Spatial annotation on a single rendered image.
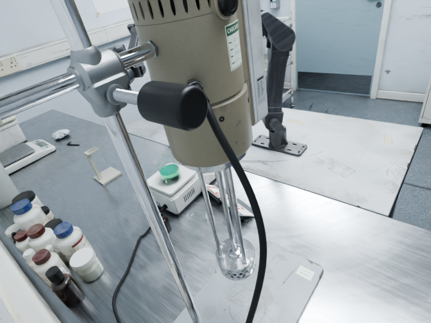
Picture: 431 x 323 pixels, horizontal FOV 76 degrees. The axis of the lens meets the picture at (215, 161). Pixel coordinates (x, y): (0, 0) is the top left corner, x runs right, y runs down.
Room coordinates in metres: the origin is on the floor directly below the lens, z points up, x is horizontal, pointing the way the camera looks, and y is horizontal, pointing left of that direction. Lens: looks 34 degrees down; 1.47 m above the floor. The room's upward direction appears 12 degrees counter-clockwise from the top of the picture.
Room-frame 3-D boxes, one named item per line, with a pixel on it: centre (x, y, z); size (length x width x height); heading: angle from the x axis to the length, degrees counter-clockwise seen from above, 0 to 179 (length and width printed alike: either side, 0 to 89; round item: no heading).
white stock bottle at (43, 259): (0.46, 0.45, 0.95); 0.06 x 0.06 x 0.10
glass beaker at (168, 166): (0.67, 0.13, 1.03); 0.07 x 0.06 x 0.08; 99
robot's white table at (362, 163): (1.04, -0.14, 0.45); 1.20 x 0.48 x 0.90; 44
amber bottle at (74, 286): (0.40, 0.39, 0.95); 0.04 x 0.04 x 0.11
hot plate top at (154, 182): (0.68, 0.14, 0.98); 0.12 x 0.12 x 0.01; 46
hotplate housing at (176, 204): (0.70, 0.13, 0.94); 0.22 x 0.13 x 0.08; 136
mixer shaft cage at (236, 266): (0.30, 0.00, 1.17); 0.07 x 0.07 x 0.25
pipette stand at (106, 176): (0.90, 0.42, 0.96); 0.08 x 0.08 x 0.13; 41
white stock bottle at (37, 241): (0.55, 0.49, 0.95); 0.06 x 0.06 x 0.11
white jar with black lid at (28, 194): (0.77, 0.65, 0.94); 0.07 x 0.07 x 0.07
